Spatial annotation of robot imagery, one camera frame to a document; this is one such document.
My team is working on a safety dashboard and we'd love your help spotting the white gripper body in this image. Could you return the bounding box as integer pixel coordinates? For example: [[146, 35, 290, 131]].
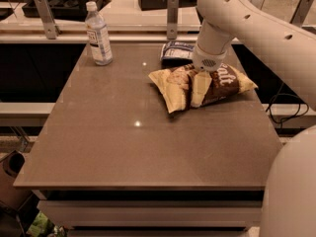
[[192, 44, 226, 72]]

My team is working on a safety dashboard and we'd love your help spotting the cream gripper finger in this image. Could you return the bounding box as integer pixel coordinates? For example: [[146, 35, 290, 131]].
[[191, 70, 212, 108]]

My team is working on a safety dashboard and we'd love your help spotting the brown yellow chip bag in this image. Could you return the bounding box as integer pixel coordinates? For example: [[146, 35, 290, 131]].
[[149, 63, 257, 114]]

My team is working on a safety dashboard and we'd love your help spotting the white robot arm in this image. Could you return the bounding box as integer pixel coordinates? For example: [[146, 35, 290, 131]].
[[193, 0, 316, 237]]

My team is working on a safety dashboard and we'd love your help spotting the blue white chip bag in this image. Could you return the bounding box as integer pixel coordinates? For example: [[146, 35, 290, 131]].
[[160, 40, 195, 61]]

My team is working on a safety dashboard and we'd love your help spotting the clear plastic water bottle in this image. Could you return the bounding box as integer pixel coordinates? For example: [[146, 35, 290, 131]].
[[85, 1, 113, 65]]

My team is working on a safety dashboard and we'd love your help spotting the black tray with objects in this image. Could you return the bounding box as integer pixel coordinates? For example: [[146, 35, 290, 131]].
[[21, 0, 113, 19]]

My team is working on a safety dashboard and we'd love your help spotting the brown bin at left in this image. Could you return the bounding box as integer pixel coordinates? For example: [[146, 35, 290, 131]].
[[0, 151, 32, 214]]

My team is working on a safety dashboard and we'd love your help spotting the green package under table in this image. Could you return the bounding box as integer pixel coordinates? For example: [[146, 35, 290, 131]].
[[26, 210, 67, 237]]

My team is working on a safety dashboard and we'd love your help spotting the middle metal railing bracket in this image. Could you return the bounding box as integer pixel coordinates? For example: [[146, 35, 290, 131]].
[[167, 0, 179, 40]]

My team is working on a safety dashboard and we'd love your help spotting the metal railing bracket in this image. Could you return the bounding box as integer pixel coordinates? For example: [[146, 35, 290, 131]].
[[167, 0, 179, 40], [34, 0, 60, 40], [290, 0, 314, 28]]

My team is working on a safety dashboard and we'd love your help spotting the black cable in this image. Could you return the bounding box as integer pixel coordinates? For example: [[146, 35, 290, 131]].
[[265, 82, 310, 129]]

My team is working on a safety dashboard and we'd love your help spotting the right metal railing bracket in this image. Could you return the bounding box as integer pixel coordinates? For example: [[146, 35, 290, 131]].
[[290, 0, 314, 28]]

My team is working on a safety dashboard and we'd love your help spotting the left metal railing bracket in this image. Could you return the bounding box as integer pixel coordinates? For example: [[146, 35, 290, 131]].
[[34, 0, 60, 40]]

